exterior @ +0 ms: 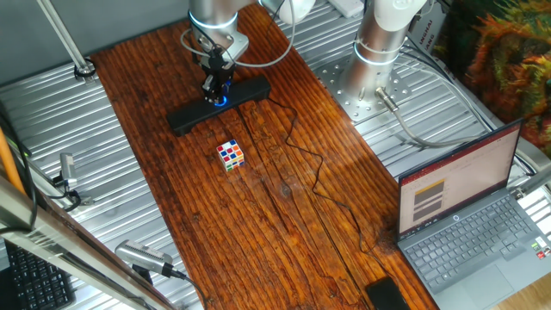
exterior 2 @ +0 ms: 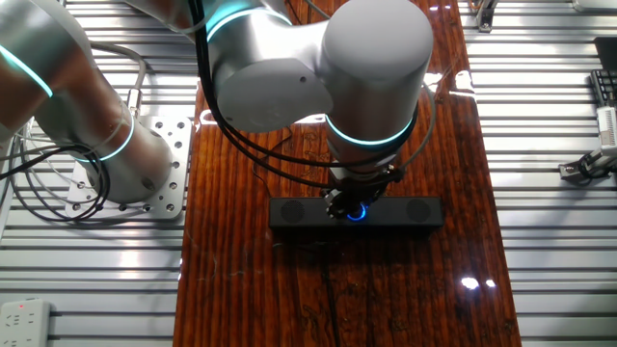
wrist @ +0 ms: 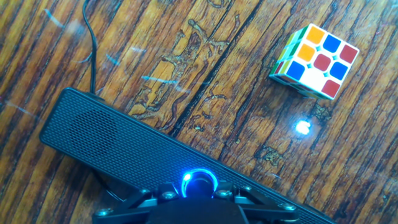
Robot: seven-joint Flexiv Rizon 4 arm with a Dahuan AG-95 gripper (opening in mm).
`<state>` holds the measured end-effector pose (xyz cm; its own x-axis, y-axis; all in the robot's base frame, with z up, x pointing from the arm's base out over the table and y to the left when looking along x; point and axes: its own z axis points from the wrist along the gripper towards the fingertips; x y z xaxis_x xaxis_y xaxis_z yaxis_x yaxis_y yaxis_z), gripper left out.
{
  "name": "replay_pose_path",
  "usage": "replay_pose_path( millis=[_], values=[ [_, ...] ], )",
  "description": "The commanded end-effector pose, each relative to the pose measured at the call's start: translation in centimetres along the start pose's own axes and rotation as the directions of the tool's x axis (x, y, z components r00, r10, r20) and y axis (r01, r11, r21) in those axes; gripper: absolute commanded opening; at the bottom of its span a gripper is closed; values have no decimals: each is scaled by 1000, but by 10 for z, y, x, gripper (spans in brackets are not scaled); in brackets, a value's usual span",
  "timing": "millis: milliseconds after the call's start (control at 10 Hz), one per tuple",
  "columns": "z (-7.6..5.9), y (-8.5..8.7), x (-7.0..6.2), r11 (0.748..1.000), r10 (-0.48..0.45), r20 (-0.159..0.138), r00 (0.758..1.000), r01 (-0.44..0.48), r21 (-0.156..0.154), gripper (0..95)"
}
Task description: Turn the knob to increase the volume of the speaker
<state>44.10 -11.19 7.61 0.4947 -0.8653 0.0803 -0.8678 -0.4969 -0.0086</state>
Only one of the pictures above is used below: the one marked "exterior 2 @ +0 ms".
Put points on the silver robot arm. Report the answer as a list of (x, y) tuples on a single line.
[(376, 58)]

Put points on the black keyboard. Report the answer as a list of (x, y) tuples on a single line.
[(605, 87)]

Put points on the silver finned camera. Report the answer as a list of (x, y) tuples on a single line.
[(608, 126)]

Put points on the white power strip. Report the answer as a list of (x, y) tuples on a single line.
[(24, 323)]

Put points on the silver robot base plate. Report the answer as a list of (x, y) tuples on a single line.
[(176, 164)]

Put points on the dark flat panel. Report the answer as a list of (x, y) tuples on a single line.
[(607, 53)]

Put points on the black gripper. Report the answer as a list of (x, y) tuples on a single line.
[(359, 185)]

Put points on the metal stand foot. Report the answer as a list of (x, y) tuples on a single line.
[(486, 19)]

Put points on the black soundbar speaker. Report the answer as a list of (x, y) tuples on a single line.
[(390, 218)]

